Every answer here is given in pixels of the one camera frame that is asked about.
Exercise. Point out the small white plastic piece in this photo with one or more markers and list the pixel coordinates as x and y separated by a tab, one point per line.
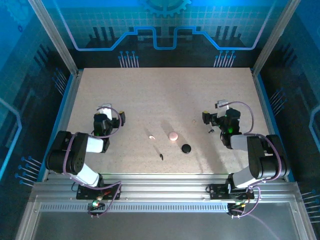
151	137

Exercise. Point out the black earbud charging case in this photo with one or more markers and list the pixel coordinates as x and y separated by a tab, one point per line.
186	148

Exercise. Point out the pink earbud charging case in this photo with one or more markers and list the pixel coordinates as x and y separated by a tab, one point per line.
173	136

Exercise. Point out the small black screw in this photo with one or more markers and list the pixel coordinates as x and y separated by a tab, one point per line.
162	157

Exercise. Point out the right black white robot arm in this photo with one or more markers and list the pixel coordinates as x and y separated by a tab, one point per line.
262	160

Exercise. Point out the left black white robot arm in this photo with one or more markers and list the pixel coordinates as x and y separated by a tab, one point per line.
75	155

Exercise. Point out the small LED circuit board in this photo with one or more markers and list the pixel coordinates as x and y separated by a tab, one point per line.
237	205
96	204

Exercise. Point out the grey metal panel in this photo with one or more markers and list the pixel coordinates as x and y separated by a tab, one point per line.
160	225

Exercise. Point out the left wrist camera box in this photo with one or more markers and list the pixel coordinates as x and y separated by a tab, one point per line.
105	110

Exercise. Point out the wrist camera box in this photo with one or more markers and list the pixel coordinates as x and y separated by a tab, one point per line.
221	106
105	110

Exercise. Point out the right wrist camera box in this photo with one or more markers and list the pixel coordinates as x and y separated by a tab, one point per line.
221	106

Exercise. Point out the aluminium table side rail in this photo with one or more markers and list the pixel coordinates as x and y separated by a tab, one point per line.
263	100
71	100

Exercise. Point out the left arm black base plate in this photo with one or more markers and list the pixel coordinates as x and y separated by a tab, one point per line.
83	193

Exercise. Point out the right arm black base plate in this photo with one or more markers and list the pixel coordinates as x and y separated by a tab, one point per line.
217	192

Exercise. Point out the aluminium frame cross rail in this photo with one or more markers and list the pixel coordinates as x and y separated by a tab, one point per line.
162	187

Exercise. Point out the aluminium frame post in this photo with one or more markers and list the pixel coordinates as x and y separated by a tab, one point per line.
56	37
274	37

